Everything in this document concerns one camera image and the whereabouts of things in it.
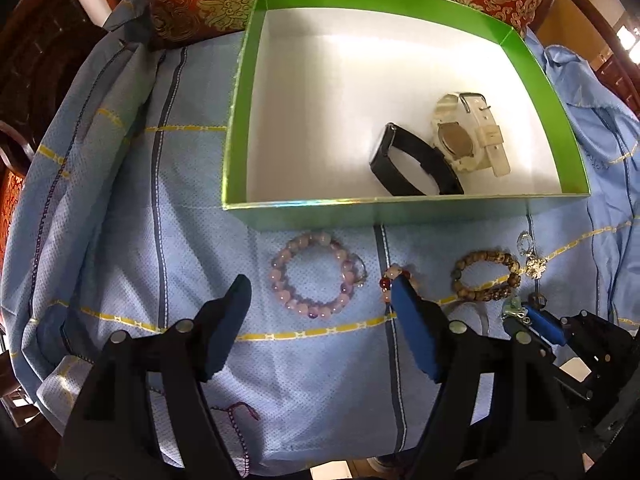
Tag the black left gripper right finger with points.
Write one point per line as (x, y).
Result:
(499, 412)

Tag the blue patterned cloth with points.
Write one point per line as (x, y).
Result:
(120, 227)

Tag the black fitness band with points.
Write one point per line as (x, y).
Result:
(405, 165)

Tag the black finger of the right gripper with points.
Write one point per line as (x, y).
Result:
(522, 334)

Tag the white wristwatch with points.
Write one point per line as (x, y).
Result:
(466, 132)

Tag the silver charm pendant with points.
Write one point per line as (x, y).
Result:
(534, 264)

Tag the green jade charm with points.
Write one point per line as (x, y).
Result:
(513, 308)

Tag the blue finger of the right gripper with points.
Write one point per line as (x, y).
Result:
(546, 325)

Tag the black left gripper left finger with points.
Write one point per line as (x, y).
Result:
(111, 433)

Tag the green cardboard box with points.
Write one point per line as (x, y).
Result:
(318, 80)

